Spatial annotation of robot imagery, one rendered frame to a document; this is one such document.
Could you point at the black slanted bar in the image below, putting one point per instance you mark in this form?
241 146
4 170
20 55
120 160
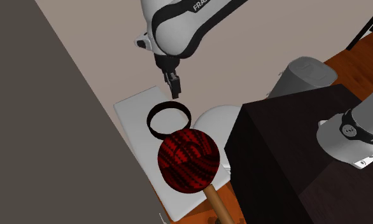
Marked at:
365 29

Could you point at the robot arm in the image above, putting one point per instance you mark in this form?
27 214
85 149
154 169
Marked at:
174 31

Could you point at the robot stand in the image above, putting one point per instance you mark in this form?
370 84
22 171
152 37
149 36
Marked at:
276 149

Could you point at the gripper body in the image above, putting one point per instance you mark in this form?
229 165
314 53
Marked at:
166 63

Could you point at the grey waste bin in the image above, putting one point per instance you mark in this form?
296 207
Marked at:
298 79

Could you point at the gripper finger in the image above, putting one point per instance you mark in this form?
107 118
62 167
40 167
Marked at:
175 86

